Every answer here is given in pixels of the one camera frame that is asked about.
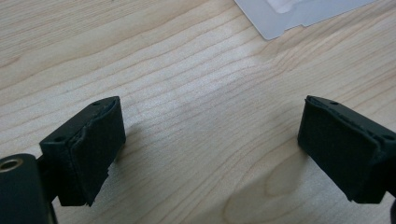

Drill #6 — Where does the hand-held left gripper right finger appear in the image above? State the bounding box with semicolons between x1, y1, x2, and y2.
296;94;396;204

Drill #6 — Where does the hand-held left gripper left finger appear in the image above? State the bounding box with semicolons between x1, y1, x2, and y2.
38;95;127;207

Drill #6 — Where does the clear plastic pencil case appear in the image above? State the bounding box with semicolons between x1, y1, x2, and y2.
233;0;378;41

